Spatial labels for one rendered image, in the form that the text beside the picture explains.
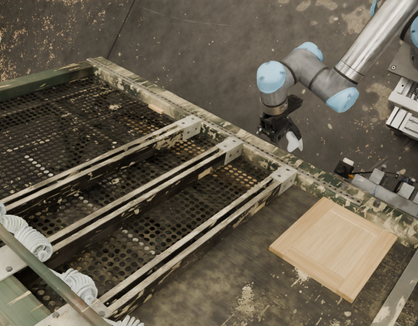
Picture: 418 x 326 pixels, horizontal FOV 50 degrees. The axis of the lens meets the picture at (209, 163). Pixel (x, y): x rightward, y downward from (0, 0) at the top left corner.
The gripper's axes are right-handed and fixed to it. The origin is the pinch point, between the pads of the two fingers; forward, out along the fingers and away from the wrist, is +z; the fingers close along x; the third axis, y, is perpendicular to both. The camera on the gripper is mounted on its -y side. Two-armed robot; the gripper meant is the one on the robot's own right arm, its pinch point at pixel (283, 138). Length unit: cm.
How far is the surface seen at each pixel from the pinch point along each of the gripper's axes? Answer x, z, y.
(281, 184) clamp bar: -2.6, 33.7, 1.4
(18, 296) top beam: -19, -22, 85
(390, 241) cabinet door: 41, 41, -4
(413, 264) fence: 51, 35, 1
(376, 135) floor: 0, 105, -82
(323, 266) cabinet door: 29.3, 25.2, 21.7
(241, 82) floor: -95, 109, -76
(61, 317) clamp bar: -7, -21, 81
